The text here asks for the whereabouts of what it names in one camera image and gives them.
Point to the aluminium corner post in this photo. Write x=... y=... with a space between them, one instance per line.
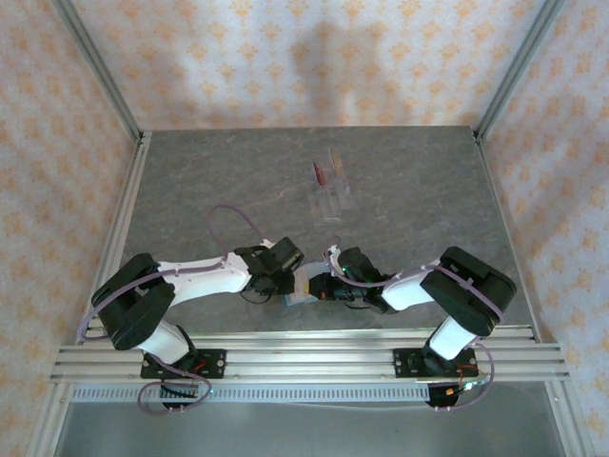
x=102 y=76
x=518 y=71

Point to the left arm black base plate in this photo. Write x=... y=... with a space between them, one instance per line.
x=214 y=364

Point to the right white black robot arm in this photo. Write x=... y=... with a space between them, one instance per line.
x=409 y=292

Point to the aluminium side rail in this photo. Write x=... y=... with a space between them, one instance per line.
x=119 y=228
x=514 y=247

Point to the clear acrylic card rack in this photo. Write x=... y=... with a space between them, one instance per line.
x=330 y=200

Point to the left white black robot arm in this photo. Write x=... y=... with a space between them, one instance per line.
x=204 y=283

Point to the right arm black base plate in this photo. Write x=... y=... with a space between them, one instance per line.
x=404 y=364

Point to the yellow card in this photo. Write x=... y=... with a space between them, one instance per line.
x=336 y=162

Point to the aluminium cross rail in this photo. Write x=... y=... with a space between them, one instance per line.
x=309 y=357

